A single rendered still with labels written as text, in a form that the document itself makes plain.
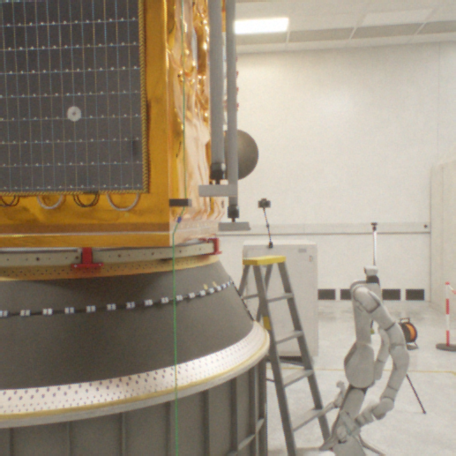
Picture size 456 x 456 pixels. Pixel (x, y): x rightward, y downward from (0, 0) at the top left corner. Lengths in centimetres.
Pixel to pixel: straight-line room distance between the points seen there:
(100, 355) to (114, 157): 76
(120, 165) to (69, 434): 97
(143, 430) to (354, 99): 908
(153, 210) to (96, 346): 59
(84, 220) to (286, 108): 862
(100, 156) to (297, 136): 851
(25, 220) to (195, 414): 104
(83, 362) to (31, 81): 104
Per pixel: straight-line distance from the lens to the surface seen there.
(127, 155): 168
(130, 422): 194
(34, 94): 184
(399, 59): 1076
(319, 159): 1004
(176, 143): 174
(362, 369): 281
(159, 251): 209
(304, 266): 594
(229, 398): 224
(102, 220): 174
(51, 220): 182
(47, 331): 195
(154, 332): 200
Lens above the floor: 184
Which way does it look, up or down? 2 degrees down
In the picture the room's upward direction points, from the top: 1 degrees counter-clockwise
